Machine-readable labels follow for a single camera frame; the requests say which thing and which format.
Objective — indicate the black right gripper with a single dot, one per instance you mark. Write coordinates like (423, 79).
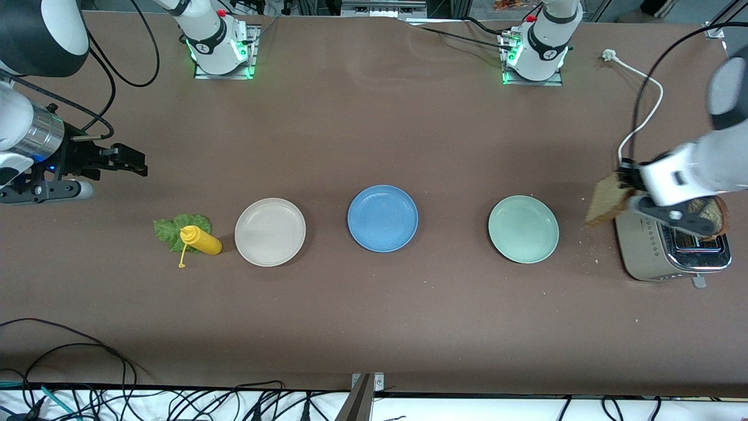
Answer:
(75, 156)

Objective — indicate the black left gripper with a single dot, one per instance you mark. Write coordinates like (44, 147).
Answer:
(626, 171)

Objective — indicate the brown bread slice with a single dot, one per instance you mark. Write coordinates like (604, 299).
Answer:
(605, 202)
(717, 219)

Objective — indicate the green lettuce leaf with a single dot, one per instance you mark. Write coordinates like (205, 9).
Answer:
(166, 229)

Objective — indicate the green round plate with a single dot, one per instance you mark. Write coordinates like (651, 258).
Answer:
(523, 229)

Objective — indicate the beige round plate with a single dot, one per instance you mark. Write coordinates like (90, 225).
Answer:
(270, 233)

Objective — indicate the blue round plate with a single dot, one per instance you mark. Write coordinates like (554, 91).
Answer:
(383, 218)

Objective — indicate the beige chrome toaster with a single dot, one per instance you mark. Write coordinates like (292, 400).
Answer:
(643, 251)

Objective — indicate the yellow mustard squeeze bottle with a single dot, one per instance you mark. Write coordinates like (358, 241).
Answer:
(204, 241)

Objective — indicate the orange packaged item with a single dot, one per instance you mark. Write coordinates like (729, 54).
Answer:
(508, 5)

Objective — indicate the grey power strip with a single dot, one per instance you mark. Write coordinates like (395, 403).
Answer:
(356, 9)

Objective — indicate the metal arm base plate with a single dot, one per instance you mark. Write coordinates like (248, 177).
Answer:
(255, 44)
(534, 83)

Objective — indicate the aluminium frame bar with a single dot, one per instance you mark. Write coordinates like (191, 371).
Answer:
(714, 30)

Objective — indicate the grey metal table bracket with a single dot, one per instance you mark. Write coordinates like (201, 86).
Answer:
(356, 403)

